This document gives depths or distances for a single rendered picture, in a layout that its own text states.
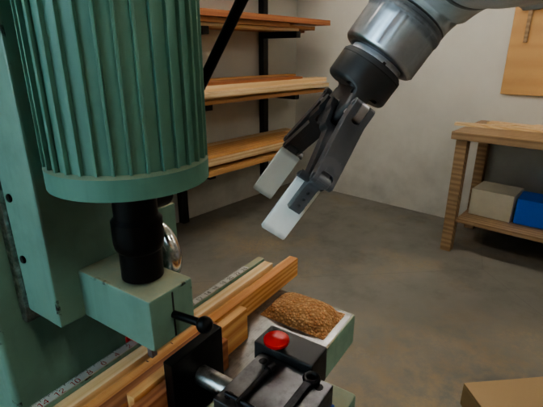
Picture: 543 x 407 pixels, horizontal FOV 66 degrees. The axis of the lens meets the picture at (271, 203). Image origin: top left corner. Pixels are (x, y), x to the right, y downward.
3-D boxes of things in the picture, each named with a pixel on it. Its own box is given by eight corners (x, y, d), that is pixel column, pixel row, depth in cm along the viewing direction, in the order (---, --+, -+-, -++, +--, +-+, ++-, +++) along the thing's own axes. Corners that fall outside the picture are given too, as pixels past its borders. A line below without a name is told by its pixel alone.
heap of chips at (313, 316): (323, 340, 67) (324, 325, 66) (259, 314, 74) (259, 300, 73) (345, 314, 74) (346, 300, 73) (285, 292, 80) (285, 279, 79)
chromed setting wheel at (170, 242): (176, 297, 68) (170, 228, 64) (126, 276, 75) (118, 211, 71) (189, 289, 71) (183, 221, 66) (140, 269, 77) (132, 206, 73)
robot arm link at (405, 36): (418, 44, 51) (388, 85, 53) (364, -5, 49) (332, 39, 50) (457, 42, 43) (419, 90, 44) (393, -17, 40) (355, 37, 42)
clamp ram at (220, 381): (214, 450, 48) (210, 388, 45) (169, 420, 52) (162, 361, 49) (259, 399, 55) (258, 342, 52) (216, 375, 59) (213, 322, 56)
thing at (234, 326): (139, 435, 50) (133, 398, 49) (131, 430, 51) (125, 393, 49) (248, 337, 68) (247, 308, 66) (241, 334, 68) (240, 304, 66)
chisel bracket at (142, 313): (156, 363, 50) (149, 303, 47) (85, 324, 57) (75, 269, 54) (199, 331, 56) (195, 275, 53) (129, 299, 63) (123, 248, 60)
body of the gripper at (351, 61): (414, 84, 44) (360, 155, 46) (385, 79, 52) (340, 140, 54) (361, 39, 42) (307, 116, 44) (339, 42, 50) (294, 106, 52)
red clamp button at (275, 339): (280, 355, 47) (280, 348, 47) (258, 346, 48) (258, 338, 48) (293, 341, 49) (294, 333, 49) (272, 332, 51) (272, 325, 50)
